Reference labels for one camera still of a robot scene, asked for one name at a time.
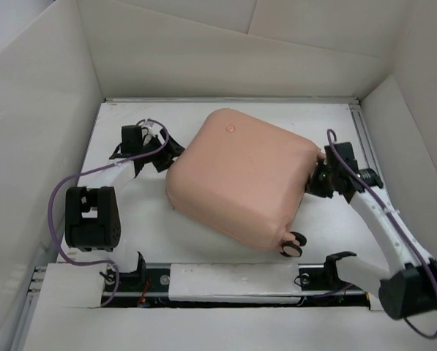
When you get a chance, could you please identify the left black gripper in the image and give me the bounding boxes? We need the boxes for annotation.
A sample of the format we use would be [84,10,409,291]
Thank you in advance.
[139,130,189,172]

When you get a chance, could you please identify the pink hard-shell suitcase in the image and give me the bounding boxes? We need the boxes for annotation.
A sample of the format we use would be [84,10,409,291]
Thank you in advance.
[165,109,324,257]

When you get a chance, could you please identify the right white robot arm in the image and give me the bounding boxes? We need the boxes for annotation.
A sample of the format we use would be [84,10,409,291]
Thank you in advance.
[307,142,437,320]

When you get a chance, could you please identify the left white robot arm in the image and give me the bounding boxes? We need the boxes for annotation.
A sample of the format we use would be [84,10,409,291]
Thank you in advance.
[64,121,184,263]

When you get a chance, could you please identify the white foam cover block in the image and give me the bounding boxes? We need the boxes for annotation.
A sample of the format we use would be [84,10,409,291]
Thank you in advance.
[168,263,302,303]

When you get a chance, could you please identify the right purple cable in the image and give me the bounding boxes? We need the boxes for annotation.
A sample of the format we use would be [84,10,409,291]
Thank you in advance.
[326,128,437,338]

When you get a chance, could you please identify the purple cable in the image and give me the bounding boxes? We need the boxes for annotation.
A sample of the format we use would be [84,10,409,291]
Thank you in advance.
[48,118,170,306]
[326,128,437,338]

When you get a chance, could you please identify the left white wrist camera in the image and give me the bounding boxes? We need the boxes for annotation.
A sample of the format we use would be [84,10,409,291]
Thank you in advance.
[137,118,157,145]

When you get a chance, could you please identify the aluminium frame rail right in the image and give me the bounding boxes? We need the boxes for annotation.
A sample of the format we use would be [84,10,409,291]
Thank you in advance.
[348,98,386,189]

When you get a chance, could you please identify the aluminium frame rail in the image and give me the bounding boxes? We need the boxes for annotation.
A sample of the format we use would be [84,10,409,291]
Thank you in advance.
[10,265,47,351]
[348,98,386,189]

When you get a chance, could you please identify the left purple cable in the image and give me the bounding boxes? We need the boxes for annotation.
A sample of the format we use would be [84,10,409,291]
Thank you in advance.
[48,118,170,306]

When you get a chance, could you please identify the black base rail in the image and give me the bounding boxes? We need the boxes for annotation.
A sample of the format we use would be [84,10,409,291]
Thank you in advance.
[101,262,372,309]

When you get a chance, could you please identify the aluminium frame rail left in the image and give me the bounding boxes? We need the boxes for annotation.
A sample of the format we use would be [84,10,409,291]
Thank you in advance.
[10,265,47,351]

